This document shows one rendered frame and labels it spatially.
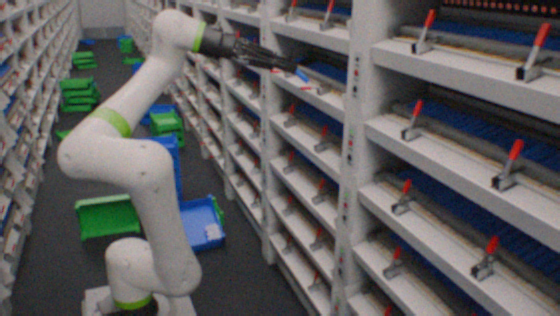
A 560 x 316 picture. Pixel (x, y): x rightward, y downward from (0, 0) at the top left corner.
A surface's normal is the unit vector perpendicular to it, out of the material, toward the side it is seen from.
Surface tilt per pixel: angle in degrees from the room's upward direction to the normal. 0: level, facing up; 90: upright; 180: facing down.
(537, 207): 16
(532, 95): 106
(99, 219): 90
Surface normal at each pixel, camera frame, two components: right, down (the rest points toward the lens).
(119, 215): 0.33, 0.38
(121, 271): -0.25, 0.32
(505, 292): -0.24, -0.85
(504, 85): -0.90, 0.38
